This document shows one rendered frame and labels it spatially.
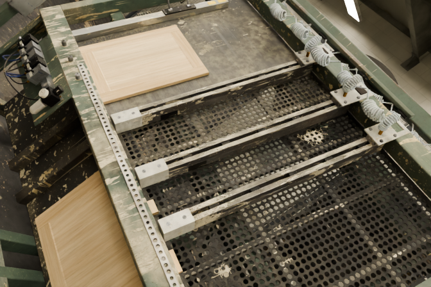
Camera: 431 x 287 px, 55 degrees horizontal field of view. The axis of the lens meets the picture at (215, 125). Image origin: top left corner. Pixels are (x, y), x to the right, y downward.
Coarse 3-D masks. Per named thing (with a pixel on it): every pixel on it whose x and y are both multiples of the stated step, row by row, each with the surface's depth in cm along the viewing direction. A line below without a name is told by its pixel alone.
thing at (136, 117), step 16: (288, 64) 216; (304, 64) 212; (240, 80) 206; (256, 80) 206; (272, 80) 212; (176, 96) 195; (192, 96) 196; (208, 96) 197; (224, 96) 203; (128, 112) 186; (144, 112) 187; (160, 112) 189; (176, 112) 195; (128, 128) 187
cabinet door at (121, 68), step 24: (96, 48) 221; (120, 48) 222; (144, 48) 224; (168, 48) 225; (96, 72) 209; (120, 72) 210; (144, 72) 212; (168, 72) 213; (192, 72) 214; (120, 96) 199
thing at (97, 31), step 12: (216, 0) 255; (156, 12) 242; (180, 12) 244; (192, 12) 248; (108, 24) 231; (120, 24) 232; (132, 24) 235; (144, 24) 238; (84, 36) 226; (96, 36) 229
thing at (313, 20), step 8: (272, 8) 226; (280, 8) 224; (304, 8) 217; (280, 16) 222; (288, 16) 222; (296, 24) 214; (320, 24) 209; (296, 32) 214; (304, 32) 211; (328, 32) 205; (336, 40) 201; (312, 48) 205; (320, 48) 204; (344, 48) 197; (312, 56) 206; (320, 56) 207; (328, 56) 203; (352, 56) 194; (320, 64) 203; (360, 64) 191; (344, 72) 192; (368, 72) 187; (344, 80) 191; (376, 80) 184; (352, 88) 192; (384, 88) 181; (368, 96) 186; (392, 96) 178; (368, 104) 182; (400, 104) 175; (368, 112) 181; (376, 112) 184; (408, 112) 173; (376, 120) 182
